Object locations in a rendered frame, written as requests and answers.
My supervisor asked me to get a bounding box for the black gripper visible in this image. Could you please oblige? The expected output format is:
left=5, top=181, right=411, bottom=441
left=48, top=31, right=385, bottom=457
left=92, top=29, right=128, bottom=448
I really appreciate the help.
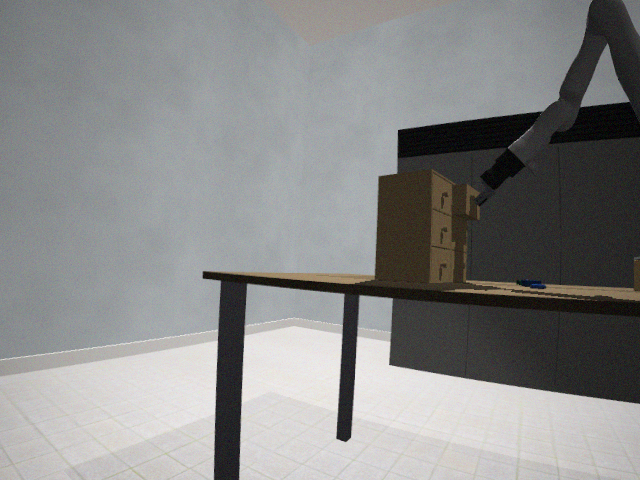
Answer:
left=473, top=137, right=540, bottom=207

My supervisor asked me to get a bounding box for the brown wooden drawer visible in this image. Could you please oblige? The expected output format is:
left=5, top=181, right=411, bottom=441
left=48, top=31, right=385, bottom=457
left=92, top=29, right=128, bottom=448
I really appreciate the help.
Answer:
left=450, top=250, right=466, bottom=281
left=432, top=209, right=451, bottom=247
left=452, top=184, right=480, bottom=220
left=432, top=173, right=451, bottom=213
left=430, top=247, right=450, bottom=281
left=451, top=217, right=467, bottom=250

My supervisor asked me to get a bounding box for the small wooden chest of drawers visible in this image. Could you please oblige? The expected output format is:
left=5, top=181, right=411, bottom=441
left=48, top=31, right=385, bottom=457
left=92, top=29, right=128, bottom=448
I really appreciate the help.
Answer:
left=375, top=169, right=467, bottom=283

